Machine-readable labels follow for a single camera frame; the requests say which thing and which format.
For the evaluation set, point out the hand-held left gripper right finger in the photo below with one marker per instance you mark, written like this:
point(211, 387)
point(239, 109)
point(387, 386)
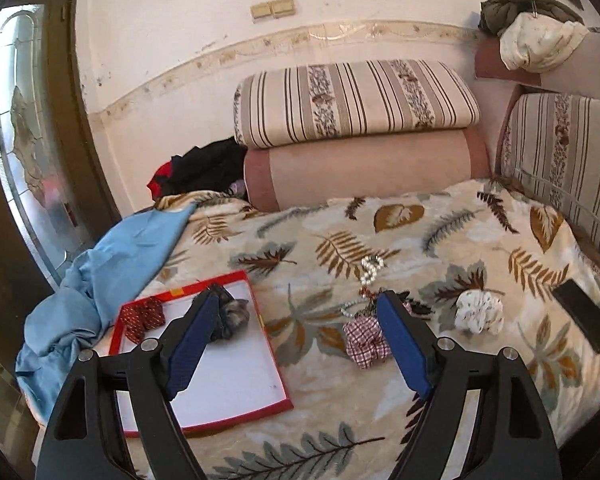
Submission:
point(402, 345)

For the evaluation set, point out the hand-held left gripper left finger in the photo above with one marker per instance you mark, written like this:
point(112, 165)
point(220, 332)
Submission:
point(195, 340)

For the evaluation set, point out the red plaid scrunchie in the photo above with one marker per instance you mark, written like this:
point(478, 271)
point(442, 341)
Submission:
point(365, 342)

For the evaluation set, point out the red-rimmed white tray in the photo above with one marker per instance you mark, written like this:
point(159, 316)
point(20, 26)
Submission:
point(230, 360)

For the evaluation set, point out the grey brown scrunchie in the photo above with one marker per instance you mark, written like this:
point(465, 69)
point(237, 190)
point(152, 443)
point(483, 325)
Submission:
point(230, 315)

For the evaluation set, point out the white floral scrunchie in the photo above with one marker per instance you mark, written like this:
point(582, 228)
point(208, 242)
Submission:
point(477, 312)

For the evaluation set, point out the red patterned scrunchie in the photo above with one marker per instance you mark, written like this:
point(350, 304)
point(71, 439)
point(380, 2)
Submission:
point(142, 317)

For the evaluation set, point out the leaf-print blanket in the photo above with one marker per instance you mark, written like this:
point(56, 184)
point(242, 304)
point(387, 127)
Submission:
point(330, 270)

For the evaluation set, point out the light blue cloth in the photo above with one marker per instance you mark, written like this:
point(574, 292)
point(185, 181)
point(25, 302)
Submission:
point(80, 305)

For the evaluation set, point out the purple cloth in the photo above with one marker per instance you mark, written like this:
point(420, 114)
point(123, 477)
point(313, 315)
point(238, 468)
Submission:
point(237, 187)

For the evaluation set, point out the red cloth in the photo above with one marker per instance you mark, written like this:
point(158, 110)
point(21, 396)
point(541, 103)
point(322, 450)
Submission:
point(159, 182)

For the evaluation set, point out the black clothes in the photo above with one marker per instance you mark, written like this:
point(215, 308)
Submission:
point(205, 167)

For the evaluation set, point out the black smartphone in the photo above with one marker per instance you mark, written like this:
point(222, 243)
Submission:
point(582, 317)

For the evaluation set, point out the striped floral back cushion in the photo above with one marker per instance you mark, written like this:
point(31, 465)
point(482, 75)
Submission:
point(565, 160)

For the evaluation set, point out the striped floral seat cushion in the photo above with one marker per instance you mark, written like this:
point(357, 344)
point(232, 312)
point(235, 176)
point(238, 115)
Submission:
point(355, 100)

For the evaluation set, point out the wooden door with glass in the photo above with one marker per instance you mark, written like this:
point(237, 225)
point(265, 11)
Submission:
point(25, 135)

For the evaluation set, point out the pink sofa backrest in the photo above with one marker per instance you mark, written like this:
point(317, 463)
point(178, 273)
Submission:
point(485, 57)

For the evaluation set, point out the cream white cloth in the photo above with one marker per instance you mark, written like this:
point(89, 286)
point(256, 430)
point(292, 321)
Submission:
point(540, 42)

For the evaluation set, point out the beige light switch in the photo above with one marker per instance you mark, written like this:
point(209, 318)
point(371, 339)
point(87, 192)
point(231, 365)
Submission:
point(261, 11)
point(282, 6)

